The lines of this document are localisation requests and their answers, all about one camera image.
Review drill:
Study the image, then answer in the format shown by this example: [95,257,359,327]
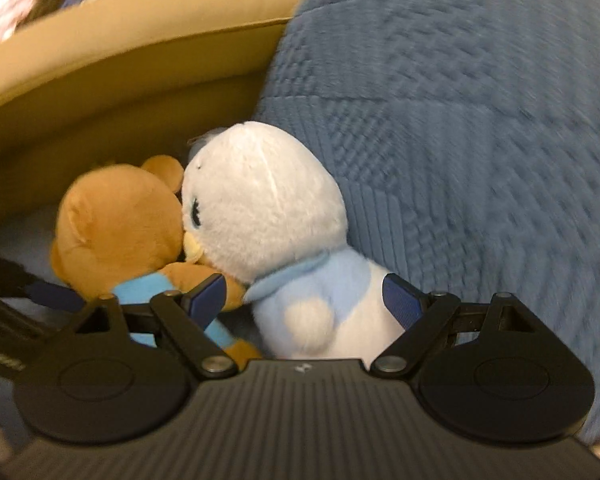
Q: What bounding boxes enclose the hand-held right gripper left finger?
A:
[75,272,238,378]

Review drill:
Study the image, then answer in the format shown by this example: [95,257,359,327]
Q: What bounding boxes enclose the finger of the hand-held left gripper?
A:
[0,250,88,313]

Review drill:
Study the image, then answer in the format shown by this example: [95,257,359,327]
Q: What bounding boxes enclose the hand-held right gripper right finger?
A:
[370,274,536,380]

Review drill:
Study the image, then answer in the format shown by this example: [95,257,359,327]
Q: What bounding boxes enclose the brown bear plush blue shirt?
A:
[50,155,263,361]

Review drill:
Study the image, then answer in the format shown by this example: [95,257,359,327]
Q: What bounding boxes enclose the white duck plush toy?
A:
[180,121,406,361]

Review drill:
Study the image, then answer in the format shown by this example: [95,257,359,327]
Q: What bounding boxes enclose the blue quilted seat cushion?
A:
[252,0,600,446]

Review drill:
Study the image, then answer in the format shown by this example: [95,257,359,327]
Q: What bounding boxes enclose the yellow sofa armrest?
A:
[0,0,308,241]

